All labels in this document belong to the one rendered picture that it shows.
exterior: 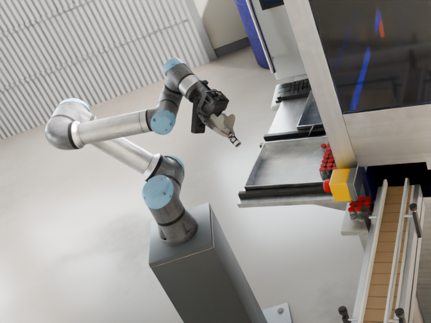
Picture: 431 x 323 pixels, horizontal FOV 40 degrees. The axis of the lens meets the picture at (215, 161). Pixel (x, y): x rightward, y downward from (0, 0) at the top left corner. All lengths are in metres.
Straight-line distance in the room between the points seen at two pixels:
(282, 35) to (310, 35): 1.19
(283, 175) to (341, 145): 0.40
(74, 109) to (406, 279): 1.26
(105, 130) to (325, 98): 0.74
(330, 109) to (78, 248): 2.53
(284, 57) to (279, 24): 0.17
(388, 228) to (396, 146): 0.24
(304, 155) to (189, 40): 3.32
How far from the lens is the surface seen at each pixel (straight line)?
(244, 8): 4.73
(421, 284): 2.21
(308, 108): 2.47
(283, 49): 2.85
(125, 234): 3.83
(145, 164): 2.23
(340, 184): 1.80
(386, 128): 1.76
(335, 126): 1.78
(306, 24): 1.62
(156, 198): 2.12
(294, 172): 2.15
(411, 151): 1.80
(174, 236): 2.20
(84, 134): 2.05
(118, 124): 2.00
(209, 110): 1.90
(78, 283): 3.70
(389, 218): 1.79
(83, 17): 5.39
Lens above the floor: 2.14
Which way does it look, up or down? 32 degrees down
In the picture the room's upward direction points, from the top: 25 degrees counter-clockwise
